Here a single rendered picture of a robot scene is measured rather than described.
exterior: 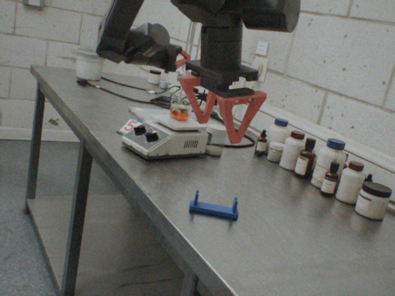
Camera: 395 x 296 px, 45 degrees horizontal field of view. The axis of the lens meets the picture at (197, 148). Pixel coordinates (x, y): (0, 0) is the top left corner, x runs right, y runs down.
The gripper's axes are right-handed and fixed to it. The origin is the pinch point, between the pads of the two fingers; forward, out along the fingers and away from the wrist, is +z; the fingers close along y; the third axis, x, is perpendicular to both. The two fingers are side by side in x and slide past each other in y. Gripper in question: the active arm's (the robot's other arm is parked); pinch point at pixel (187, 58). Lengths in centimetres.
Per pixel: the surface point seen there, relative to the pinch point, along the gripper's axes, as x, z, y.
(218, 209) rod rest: 25.2, -18.8, -36.8
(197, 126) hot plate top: 17.0, 2.1, -6.8
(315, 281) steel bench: 26, -22, -62
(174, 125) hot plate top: 17.1, -5.2, -5.6
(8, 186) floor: 100, 23, 149
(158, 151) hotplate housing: 23.4, -10.3, -6.8
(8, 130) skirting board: 92, 56, 230
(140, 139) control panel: 22.2, -11.8, -0.4
